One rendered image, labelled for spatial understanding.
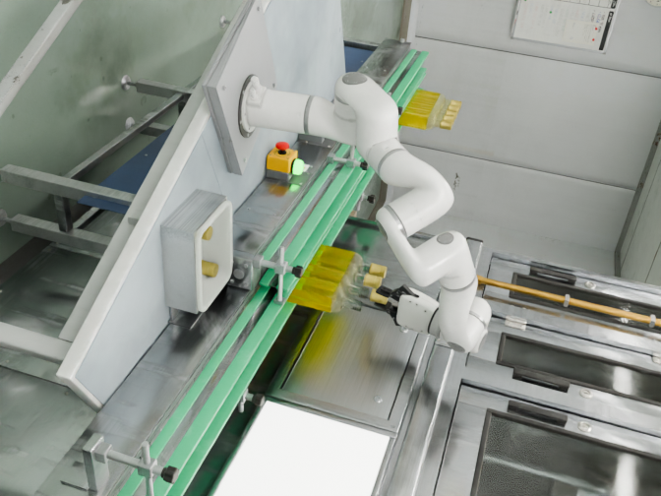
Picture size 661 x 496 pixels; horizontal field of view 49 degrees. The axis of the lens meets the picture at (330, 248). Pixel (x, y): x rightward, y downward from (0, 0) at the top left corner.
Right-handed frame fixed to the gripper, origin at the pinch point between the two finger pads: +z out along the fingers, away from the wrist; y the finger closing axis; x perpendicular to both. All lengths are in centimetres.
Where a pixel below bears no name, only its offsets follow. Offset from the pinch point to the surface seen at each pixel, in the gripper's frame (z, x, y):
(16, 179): 103, 32, 13
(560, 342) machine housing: -42, -33, -17
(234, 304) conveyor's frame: 24.9, 31.9, 5.9
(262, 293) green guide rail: 23.5, 22.5, 4.0
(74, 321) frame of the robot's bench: 35, 70, 21
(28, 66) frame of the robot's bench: 95, 28, 47
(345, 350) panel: 3.7, 11.3, -12.8
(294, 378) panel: 8.7, 28.0, -12.7
